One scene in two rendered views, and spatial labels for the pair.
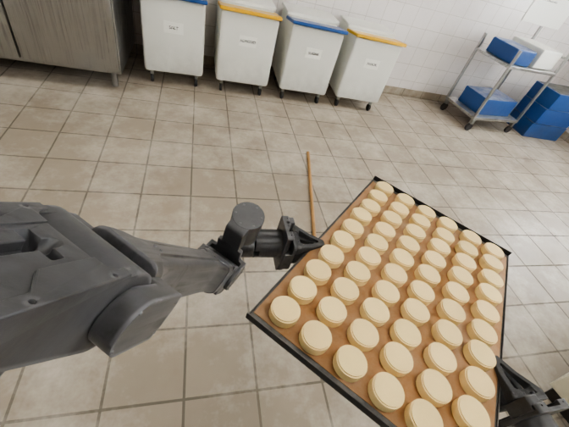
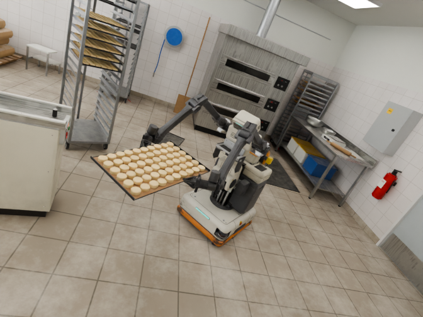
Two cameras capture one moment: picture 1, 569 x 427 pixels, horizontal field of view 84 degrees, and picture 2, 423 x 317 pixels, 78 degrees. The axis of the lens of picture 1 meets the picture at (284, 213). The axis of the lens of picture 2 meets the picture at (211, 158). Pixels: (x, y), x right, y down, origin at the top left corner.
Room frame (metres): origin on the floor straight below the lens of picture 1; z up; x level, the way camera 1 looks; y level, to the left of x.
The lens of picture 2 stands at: (1.77, 0.17, 1.79)
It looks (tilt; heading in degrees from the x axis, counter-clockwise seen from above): 24 degrees down; 187
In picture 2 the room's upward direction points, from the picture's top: 22 degrees clockwise
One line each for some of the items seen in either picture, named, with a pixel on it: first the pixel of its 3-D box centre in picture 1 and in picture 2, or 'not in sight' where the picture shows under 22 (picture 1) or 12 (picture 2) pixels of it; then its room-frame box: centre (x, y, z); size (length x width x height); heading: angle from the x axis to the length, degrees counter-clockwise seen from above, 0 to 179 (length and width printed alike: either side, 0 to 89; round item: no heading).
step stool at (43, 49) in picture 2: not in sight; (43, 60); (-2.48, -4.06, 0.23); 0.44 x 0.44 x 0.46; 15
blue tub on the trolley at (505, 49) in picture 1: (510, 51); not in sight; (4.33, -1.87, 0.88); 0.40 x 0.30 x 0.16; 26
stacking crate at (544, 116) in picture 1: (546, 111); not in sight; (4.74, -2.94, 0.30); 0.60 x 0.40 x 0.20; 113
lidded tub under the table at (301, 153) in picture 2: not in sight; (308, 156); (-3.50, 1.34, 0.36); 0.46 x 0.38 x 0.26; 113
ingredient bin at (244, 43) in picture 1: (242, 45); not in sight; (3.33, 0.91, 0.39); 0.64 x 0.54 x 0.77; 24
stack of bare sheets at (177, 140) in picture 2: not in sight; (168, 140); (-2.06, -1.08, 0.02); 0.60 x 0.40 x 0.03; 5
